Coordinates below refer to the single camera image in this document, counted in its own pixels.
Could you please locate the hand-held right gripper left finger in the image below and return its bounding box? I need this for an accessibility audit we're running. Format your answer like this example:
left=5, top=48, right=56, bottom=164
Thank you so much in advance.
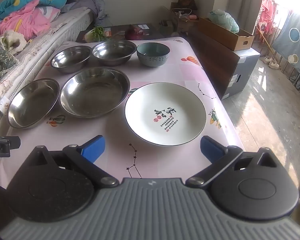
left=27, top=135, right=119, bottom=188

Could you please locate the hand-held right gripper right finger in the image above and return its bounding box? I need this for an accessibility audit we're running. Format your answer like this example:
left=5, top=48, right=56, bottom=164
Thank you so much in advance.
left=186, top=135, right=278, bottom=188

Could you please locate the shallow steel plate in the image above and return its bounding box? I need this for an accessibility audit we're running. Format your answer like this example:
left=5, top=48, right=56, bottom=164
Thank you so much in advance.
left=7, top=78, right=60, bottom=130

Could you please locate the large steel basin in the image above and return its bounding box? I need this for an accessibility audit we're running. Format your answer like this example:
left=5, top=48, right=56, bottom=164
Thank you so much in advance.
left=60, top=67, right=130, bottom=118

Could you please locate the white printed ceramic plate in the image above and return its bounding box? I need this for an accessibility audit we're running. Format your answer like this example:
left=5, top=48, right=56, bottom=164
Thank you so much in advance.
left=124, top=82, right=207, bottom=146

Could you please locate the small steel bowl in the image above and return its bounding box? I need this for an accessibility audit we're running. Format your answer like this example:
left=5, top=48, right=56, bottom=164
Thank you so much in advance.
left=50, top=45, right=92, bottom=74

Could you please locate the medium steel bowl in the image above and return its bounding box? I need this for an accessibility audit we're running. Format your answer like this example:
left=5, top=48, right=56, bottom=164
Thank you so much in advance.
left=92, top=40, right=137, bottom=67

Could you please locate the teal ceramic bowl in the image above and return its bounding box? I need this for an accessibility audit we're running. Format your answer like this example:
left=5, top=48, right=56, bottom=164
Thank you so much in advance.
left=136, top=42, right=170, bottom=67

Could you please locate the grey carton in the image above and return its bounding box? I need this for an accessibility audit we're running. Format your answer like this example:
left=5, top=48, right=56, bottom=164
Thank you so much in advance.
left=221, top=47, right=261, bottom=100

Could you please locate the green leaf-print pillow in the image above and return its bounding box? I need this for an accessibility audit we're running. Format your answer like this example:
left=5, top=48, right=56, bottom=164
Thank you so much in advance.
left=0, top=39, right=18, bottom=80

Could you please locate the white fleece blanket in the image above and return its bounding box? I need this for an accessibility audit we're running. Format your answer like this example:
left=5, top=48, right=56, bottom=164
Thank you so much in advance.
left=1, top=29, right=27, bottom=55

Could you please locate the long cardboard box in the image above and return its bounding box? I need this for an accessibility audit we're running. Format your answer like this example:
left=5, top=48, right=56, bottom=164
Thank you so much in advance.
left=199, top=17, right=255, bottom=52

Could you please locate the bok choy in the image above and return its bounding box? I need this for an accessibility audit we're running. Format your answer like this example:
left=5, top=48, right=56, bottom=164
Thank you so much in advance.
left=84, top=26, right=108, bottom=42

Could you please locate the yellow broom stick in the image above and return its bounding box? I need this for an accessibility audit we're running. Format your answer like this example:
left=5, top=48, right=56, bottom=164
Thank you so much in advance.
left=256, top=26, right=275, bottom=55

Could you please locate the white quilted mattress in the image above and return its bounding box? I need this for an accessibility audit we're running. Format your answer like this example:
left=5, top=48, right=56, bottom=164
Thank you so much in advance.
left=0, top=7, right=95, bottom=135

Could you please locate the open cardboard box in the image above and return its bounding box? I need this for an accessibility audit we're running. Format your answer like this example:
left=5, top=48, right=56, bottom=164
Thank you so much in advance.
left=162, top=2, right=200, bottom=33

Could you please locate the blue hanging cloth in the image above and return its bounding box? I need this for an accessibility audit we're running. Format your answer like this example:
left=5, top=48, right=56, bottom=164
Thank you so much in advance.
left=272, top=10, right=300, bottom=77

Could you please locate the pink quilt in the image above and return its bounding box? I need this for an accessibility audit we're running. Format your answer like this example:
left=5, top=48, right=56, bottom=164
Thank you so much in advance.
left=0, top=0, right=62, bottom=40

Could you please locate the green plastic bag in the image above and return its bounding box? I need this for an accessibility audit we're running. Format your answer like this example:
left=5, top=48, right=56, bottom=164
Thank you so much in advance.
left=207, top=9, right=240, bottom=33

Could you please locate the grey clothes pile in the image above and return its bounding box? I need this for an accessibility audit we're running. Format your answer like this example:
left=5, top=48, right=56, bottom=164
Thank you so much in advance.
left=62, top=0, right=108, bottom=18

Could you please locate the pink hanging clothing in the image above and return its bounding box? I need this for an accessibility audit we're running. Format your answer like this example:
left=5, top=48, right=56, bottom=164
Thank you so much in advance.
left=256, top=0, right=280, bottom=30

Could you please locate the brown patterned bag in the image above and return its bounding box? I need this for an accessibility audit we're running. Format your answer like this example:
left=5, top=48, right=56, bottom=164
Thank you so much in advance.
left=177, top=0, right=198, bottom=10

